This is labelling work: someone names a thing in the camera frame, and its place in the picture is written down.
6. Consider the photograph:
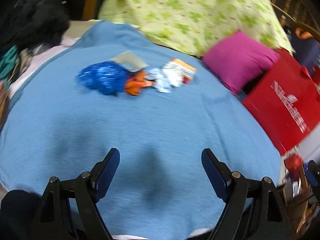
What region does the red plastic bag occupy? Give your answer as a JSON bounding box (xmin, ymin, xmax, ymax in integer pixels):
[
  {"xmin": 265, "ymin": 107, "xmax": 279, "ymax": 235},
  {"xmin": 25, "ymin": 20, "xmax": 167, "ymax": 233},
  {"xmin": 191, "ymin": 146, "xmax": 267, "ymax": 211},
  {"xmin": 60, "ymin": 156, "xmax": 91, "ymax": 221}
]
[{"xmin": 284, "ymin": 153, "xmax": 303, "ymax": 182}]

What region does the green clover quilt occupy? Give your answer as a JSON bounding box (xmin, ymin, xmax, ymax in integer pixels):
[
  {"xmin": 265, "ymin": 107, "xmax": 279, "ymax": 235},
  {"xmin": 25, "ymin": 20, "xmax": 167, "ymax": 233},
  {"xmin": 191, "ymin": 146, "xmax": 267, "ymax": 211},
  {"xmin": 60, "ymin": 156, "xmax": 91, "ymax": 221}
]
[{"xmin": 98, "ymin": 0, "xmax": 292, "ymax": 57}]

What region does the black clothes pile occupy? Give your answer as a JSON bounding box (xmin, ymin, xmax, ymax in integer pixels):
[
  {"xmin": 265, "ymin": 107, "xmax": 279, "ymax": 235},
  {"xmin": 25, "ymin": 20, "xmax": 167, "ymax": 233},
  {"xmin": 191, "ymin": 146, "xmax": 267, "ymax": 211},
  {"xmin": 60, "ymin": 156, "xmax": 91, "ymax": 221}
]
[{"xmin": 1, "ymin": 0, "xmax": 69, "ymax": 55}]

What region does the blue blanket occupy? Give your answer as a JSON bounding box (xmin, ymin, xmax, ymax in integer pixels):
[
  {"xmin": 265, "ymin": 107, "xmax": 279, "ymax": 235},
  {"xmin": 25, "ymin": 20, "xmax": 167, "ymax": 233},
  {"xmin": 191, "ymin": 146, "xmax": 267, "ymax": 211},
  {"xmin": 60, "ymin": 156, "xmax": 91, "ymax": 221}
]
[{"xmin": 1, "ymin": 22, "xmax": 281, "ymax": 239}]

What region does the light blue crumpled wrapper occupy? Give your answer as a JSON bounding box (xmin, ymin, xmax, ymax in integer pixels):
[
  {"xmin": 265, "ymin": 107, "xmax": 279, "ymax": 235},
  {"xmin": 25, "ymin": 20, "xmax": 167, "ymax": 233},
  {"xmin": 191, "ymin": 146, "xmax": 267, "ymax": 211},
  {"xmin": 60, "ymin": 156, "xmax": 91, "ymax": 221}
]
[{"xmin": 146, "ymin": 68, "xmax": 172, "ymax": 93}]

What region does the teal garment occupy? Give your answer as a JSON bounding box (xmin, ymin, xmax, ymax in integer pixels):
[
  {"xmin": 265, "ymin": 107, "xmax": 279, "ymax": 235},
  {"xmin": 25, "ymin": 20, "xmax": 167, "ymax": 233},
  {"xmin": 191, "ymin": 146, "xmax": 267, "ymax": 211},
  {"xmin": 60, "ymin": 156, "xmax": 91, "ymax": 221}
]
[{"xmin": 0, "ymin": 46, "xmax": 18, "ymax": 80}]

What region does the orange white medicine box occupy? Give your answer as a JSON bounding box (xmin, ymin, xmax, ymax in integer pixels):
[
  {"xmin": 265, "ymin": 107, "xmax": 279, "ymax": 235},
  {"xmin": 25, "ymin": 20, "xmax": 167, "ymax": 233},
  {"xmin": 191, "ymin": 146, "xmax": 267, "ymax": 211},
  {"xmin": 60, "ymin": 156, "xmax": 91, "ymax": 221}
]
[{"xmin": 164, "ymin": 59, "xmax": 197, "ymax": 84}]

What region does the red paper shopping bag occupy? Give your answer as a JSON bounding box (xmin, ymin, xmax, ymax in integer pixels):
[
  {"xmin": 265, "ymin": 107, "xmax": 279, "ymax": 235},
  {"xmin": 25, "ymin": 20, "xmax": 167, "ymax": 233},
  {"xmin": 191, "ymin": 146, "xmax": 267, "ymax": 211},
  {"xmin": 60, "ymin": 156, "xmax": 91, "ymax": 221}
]
[{"xmin": 242, "ymin": 49, "xmax": 319, "ymax": 155}]

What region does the pink bed sheet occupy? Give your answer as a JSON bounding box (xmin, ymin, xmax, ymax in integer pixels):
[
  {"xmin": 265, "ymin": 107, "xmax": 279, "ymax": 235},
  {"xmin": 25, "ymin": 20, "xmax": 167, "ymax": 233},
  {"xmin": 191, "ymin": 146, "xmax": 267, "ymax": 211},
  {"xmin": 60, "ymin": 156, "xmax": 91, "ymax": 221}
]
[{"xmin": 9, "ymin": 35, "xmax": 80, "ymax": 99}]

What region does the magenta pillow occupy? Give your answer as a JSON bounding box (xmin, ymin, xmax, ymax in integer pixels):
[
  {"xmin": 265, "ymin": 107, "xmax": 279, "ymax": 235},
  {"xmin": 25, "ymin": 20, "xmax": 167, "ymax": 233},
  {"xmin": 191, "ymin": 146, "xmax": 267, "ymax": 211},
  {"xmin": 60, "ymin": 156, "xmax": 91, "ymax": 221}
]
[{"xmin": 202, "ymin": 30, "xmax": 279, "ymax": 94}]

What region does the blue plastic bag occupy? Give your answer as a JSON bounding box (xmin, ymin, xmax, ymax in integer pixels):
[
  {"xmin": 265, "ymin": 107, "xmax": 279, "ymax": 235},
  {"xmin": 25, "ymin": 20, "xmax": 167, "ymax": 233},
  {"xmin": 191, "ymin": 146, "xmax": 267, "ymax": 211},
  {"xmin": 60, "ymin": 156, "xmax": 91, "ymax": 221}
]
[{"xmin": 76, "ymin": 61, "xmax": 129, "ymax": 95}]

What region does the patterned yellow garment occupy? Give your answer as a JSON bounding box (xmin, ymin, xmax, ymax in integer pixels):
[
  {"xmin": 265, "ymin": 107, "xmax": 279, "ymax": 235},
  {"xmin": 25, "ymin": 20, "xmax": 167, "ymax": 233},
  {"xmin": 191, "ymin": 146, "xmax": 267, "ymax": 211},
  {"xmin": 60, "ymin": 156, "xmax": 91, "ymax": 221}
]
[{"xmin": 7, "ymin": 48, "xmax": 34, "ymax": 85}]

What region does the orange crumpled wrapper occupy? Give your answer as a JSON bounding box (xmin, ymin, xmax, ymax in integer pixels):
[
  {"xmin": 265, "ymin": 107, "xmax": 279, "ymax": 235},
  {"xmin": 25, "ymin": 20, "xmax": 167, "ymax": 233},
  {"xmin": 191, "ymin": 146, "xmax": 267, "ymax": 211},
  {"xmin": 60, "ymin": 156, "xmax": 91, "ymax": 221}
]
[{"xmin": 124, "ymin": 71, "xmax": 155, "ymax": 96}]

